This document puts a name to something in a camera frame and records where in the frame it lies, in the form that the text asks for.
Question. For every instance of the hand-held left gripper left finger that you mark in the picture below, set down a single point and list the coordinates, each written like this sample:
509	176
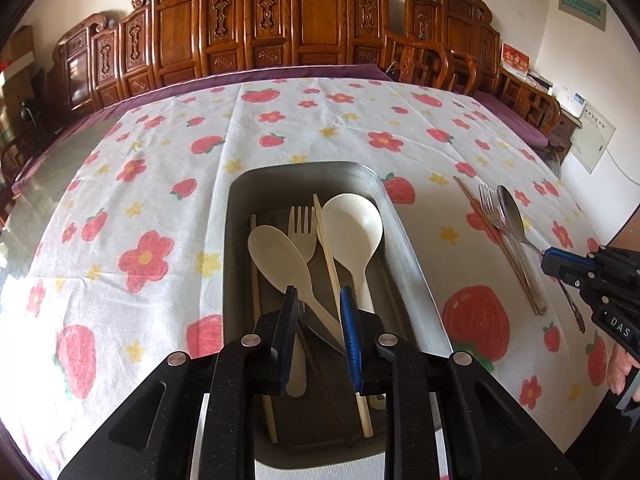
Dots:
287	340

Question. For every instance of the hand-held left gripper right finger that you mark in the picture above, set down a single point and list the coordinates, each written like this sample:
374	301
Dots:
350	340

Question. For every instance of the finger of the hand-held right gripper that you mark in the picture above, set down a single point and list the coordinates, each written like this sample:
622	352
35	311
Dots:
562	255
555	267

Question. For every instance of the metal spoon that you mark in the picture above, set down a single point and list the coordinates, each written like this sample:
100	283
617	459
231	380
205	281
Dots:
510	212

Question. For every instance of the metal tray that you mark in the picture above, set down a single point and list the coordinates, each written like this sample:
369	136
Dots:
395	285

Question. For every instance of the beige chopstick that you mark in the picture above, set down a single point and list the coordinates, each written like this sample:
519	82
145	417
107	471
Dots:
327	260
270	417

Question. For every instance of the beige plastic spoon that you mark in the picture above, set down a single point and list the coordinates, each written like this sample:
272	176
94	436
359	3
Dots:
277	260

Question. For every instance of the beige plastic fork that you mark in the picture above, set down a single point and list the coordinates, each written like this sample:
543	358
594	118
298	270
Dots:
302	240

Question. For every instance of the white ladle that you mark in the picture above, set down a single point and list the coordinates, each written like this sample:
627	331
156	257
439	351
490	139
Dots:
352	227

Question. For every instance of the person's right hand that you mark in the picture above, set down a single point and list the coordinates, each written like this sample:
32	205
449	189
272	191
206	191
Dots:
619	370

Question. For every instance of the wooden side table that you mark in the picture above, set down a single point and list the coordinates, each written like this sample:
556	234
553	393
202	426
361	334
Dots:
562	130

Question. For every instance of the purple armchair cushion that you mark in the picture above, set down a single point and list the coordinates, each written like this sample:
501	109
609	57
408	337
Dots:
515	120

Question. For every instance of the white box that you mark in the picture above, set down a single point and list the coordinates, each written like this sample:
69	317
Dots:
570	102

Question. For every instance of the red desk calendar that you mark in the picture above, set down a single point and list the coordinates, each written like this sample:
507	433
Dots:
515	57

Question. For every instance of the floral strawberry tablecloth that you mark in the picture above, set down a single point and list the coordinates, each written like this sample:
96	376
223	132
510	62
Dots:
150	185

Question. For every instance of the carved wooden armchair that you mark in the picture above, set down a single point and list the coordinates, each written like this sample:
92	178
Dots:
460	20

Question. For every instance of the purple sofa cushion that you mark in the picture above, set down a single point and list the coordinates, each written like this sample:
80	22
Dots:
310	72

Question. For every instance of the carved wooden sofa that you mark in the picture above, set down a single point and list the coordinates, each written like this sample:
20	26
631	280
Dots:
320	15

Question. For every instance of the cardboard box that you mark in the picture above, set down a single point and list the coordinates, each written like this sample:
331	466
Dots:
22	42
15	87

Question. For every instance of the white wall sheet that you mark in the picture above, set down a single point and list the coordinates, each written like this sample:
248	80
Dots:
595	145

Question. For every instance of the green framed wall panel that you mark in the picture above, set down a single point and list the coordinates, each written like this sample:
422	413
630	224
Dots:
581	10

